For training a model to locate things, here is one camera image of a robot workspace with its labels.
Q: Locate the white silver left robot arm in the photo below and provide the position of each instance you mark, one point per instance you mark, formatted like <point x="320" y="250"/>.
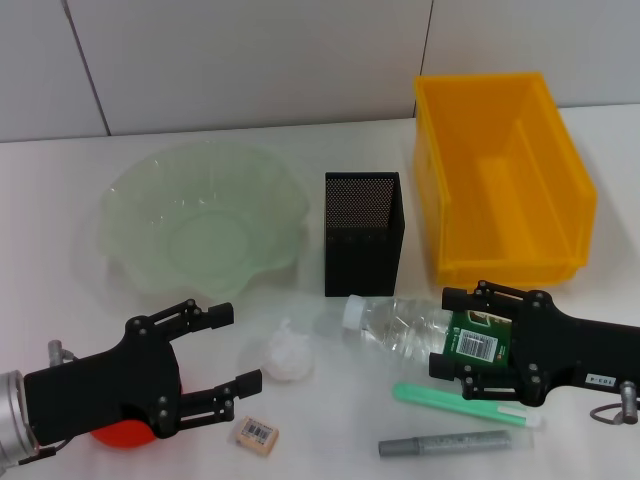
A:
<point x="12" y="415"/>

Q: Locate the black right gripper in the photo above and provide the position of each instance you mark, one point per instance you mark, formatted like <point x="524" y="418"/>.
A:
<point x="575" y="350"/>

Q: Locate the yellow plastic bin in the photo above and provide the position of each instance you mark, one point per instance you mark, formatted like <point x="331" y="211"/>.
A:
<point x="500" y="165"/>

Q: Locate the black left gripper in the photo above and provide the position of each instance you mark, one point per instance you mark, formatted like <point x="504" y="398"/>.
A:
<point x="90" y="385"/>

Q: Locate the translucent green wavy fruit plate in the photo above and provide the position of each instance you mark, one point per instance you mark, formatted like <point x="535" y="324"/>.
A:
<point x="210" y="210"/>

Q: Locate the beige eraser with barcode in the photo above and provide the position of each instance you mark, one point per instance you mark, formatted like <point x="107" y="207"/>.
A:
<point x="256" y="435"/>

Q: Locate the green pen with clear cap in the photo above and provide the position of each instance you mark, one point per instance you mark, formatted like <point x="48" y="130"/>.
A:
<point x="450" y="402"/>

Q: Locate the grey marker pen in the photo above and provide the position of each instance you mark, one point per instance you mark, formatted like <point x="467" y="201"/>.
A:
<point x="450" y="443"/>

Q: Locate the clear water bottle green label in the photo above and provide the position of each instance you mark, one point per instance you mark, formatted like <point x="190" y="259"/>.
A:
<point x="400" y="325"/>

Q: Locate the red-orange toy orange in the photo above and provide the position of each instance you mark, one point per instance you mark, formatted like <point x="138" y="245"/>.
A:
<point x="120" y="437"/>

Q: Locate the white paper ball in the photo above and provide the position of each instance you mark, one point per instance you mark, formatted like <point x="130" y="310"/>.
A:
<point x="287" y="355"/>

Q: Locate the black mesh pen holder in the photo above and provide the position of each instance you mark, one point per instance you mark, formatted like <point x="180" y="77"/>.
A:
<point x="360" y="260"/>

